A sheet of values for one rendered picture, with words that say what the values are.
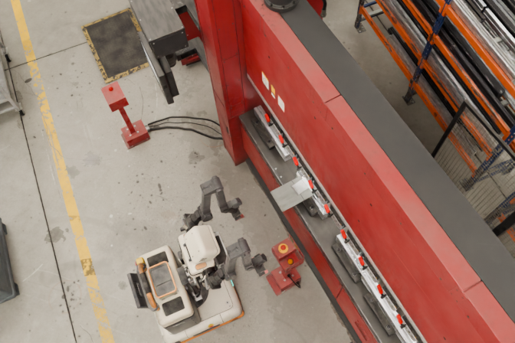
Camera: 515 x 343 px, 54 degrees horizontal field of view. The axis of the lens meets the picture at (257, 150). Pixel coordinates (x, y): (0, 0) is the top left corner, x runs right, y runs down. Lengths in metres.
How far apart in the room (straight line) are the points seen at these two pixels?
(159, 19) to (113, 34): 2.69
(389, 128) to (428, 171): 0.28
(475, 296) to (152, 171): 3.47
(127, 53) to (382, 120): 3.84
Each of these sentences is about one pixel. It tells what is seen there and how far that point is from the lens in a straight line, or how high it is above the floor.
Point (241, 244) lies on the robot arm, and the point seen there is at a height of 1.63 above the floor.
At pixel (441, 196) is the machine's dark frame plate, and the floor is 2.30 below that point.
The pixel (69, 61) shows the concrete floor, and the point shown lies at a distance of 6.03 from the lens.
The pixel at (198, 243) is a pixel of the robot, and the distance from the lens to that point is 3.23.
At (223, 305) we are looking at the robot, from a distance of 4.25.
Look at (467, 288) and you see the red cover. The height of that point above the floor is 2.30.
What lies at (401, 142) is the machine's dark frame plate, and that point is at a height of 2.30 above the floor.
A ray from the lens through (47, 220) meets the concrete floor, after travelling 5.17.
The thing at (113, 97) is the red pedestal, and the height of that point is 0.80.
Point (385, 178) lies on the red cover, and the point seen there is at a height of 2.30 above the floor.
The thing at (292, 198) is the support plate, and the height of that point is 1.00.
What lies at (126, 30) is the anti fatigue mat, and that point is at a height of 0.01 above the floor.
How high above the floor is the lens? 4.44
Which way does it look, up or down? 63 degrees down
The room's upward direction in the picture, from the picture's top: 4 degrees counter-clockwise
